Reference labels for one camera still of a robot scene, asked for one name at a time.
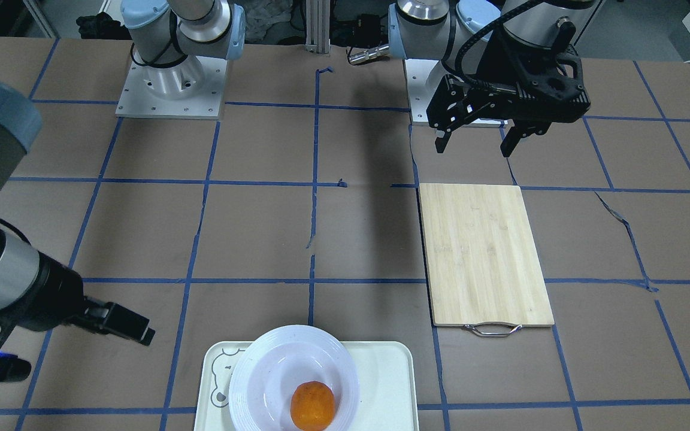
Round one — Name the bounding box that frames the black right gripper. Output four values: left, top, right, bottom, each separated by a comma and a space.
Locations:
0, 254, 156, 357

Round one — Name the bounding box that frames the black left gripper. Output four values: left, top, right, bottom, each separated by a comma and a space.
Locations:
426, 36, 591, 157

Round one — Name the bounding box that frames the white ribbed plate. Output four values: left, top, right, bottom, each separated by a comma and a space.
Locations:
228, 325, 361, 430

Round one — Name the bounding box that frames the orange fruit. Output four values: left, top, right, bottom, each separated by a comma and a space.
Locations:
290, 380, 336, 430

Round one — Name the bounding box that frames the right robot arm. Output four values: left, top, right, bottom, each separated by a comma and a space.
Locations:
0, 1, 247, 382

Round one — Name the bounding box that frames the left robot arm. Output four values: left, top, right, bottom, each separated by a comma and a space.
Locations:
388, 1, 596, 157

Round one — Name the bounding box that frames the cream bear tray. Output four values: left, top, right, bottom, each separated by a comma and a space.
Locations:
192, 341, 419, 430

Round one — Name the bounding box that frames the bamboo cutting board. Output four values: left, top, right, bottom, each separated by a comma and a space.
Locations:
419, 183, 554, 336

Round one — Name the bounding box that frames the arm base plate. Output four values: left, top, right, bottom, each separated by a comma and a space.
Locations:
116, 56, 230, 120
403, 58, 446, 126

